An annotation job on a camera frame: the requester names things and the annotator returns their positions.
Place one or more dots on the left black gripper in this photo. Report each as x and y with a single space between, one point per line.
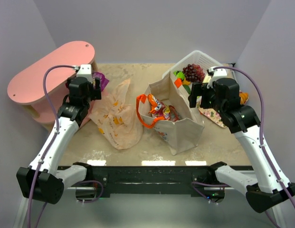
96 90

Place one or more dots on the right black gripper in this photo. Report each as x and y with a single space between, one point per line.
193 95

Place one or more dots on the purple snack bag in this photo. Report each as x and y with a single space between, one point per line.
103 80

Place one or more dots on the green watermelon ball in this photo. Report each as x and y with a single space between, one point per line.
179 74

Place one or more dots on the orange banana print plastic bag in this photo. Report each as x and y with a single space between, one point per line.
115 119

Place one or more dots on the orange yellow snack bag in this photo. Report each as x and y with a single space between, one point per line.
158 108

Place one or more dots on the canvas tote bag orange handles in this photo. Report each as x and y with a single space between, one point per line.
181 135

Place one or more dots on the red snack bag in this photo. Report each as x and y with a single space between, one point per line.
174 115

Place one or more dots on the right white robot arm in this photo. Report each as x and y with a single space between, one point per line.
270 187

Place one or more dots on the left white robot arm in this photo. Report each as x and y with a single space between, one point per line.
41 180

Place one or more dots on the dark green lime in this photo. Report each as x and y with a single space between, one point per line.
187 88

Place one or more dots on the orange star shaped toy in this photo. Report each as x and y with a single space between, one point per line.
185 82

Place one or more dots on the purple grape bunch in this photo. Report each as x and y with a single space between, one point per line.
193 73

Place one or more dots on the floral pattern tray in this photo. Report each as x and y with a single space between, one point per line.
211 114

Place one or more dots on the white plastic basket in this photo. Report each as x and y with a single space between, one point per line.
195 57

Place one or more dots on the orange bread toy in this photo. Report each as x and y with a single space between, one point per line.
244 97

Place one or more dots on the pink three tier shelf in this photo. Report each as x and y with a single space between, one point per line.
49 74

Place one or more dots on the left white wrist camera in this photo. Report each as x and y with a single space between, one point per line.
84 70

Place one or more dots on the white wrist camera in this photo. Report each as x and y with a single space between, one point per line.
84 70
214 75

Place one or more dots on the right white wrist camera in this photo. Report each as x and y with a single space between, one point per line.
214 75

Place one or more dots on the black base mount frame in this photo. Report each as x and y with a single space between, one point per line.
187 180

